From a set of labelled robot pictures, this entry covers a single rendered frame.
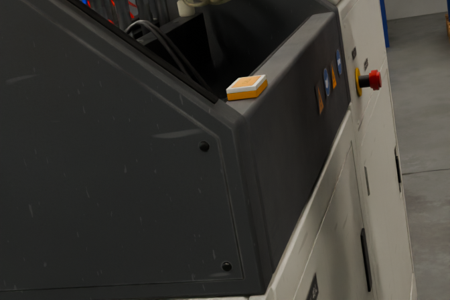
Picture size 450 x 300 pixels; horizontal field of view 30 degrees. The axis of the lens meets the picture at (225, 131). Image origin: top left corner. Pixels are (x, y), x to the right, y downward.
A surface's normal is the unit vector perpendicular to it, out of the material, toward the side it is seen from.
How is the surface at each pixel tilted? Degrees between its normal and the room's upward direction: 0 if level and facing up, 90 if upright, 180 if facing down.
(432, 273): 0
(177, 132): 90
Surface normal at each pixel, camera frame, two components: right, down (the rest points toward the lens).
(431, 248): -0.18, -0.95
